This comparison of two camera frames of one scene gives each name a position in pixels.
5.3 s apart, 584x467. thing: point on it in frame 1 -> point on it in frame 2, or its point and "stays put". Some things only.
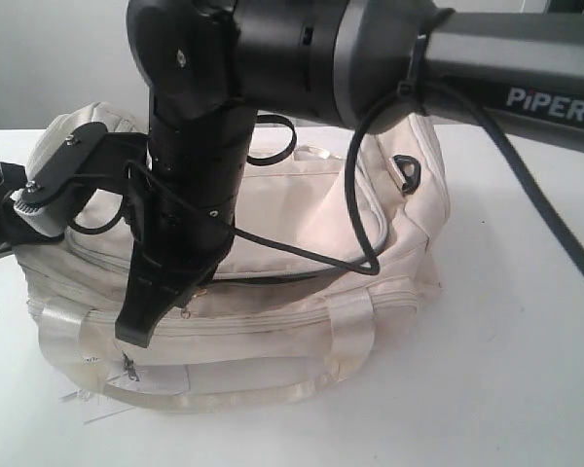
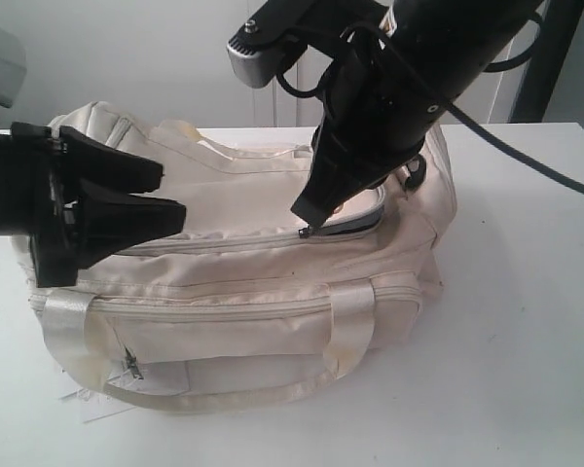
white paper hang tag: (95, 407) stays put
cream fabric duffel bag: (333, 261) stays put
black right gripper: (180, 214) -> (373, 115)
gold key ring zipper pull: (185, 313) -> (305, 233)
